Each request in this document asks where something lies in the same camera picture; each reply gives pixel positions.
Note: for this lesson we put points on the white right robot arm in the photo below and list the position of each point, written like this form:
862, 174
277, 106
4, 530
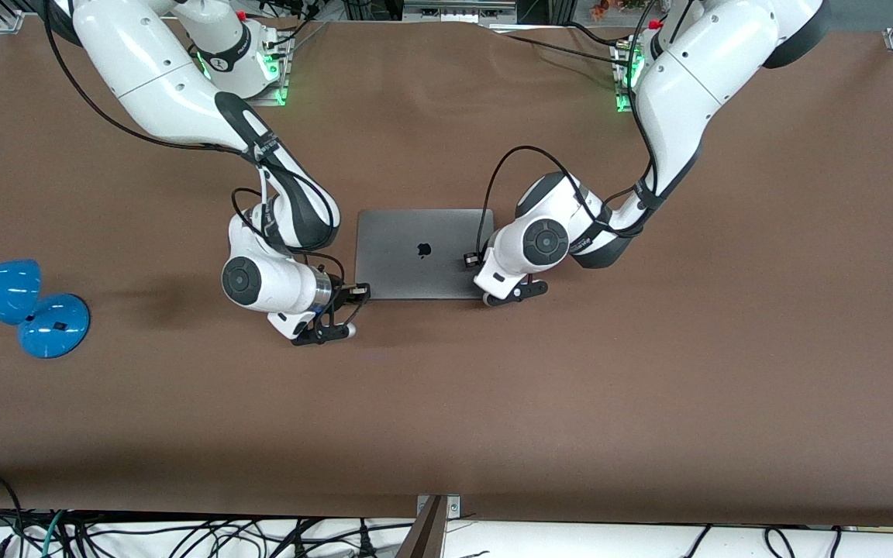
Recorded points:
167, 85

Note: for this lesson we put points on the grey electronics box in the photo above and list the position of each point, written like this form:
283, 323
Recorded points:
458, 11

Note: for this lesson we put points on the dark camera mount post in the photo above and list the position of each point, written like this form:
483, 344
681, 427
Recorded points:
422, 539

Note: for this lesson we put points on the grey laptop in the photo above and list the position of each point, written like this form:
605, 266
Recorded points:
423, 267

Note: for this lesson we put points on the small metal bracket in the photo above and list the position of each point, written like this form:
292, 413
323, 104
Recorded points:
454, 505

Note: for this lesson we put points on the orange background items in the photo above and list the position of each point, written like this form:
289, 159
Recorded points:
609, 8

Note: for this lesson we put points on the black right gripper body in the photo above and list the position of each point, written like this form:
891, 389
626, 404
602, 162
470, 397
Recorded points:
343, 294

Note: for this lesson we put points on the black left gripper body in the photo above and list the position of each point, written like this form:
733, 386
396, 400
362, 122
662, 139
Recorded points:
472, 260

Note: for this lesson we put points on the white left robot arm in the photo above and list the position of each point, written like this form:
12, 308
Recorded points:
694, 77

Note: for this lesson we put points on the brown table cover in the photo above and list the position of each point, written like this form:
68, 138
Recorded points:
446, 387

